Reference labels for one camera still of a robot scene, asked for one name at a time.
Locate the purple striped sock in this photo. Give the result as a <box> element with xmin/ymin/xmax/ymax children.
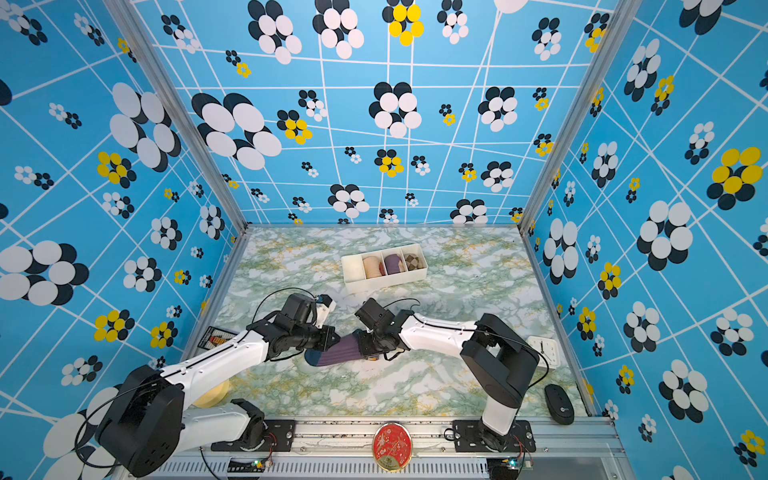
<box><xmin>304</xmin><ymin>330</ymin><xmax>380</xmax><ymax>367</ymax></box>

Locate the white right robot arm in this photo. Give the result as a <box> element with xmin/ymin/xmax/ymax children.
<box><xmin>355</xmin><ymin>299</ymin><xmax>540</xmax><ymax>452</ymax></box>

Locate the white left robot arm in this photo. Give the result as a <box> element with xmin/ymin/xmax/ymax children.
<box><xmin>82</xmin><ymin>292</ymin><xmax>340</xmax><ymax>477</ymax></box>

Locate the white divided organizer tray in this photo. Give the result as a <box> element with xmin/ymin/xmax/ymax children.
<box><xmin>341</xmin><ymin>244</ymin><xmax>428</xmax><ymax>294</ymax></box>

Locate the pink rolled sock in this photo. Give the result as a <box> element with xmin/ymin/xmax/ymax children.
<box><xmin>363</xmin><ymin>256</ymin><xmax>386</xmax><ymax>279</ymax></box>

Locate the purple rolled sock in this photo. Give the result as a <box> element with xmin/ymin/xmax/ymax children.
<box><xmin>384</xmin><ymin>254</ymin><xmax>406</xmax><ymax>275</ymax></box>

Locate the small picture card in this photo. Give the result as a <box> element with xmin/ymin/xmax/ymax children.
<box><xmin>197</xmin><ymin>326</ymin><xmax>237</xmax><ymax>351</ymax></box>

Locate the brown patterned rolled sock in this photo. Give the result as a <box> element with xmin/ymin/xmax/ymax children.
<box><xmin>404</xmin><ymin>253</ymin><xmax>424</xmax><ymax>271</ymax></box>

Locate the yellow round sponge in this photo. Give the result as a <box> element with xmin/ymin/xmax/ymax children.
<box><xmin>193</xmin><ymin>380</ymin><xmax>231</xmax><ymax>409</ymax></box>

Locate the red round badge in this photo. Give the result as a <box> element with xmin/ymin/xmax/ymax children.
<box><xmin>372</xmin><ymin>422</ymin><xmax>413</xmax><ymax>473</ymax></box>

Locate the left green circuit board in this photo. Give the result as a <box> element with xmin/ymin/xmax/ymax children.
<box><xmin>227</xmin><ymin>459</ymin><xmax>273</xmax><ymax>474</ymax></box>

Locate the white power socket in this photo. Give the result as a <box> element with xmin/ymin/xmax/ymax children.
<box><xmin>527</xmin><ymin>336</ymin><xmax>561</xmax><ymax>370</ymax></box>

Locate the black computer mouse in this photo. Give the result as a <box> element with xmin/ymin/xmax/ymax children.
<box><xmin>544</xmin><ymin>384</ymin><xmax>575</xmax><ymax>425</ymax></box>

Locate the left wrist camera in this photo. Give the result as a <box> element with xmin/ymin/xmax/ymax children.
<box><xmin>315</xmin><ymin>294</ymin><xmax>336</xmax><ymax>327</ymax></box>

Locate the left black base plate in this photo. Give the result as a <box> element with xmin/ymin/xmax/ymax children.
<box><xmin>211</xmin><ymin>419</ymin><xmax>297</xmax><ymax>453</ymax></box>

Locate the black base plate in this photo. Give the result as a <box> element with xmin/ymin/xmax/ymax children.
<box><xmin>450</xmin><ymin>420</ymin><xmax>537</xmax><ymax>453</ymax></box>
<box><xmin>211</xmin><ymin>419</ymin><xmax>297</xmax><ymax>453</ymax></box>

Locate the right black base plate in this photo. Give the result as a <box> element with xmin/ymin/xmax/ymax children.
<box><xmin>450</xmin><ymin>420</ymin><xmax>537</xmax><ymax>453</ymax></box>

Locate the aluminium front rail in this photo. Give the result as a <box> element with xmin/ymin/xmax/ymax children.
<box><xmin>150</xmin><ymin>417</ymin><xmax>636</xmax><ymax>479</ymax></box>

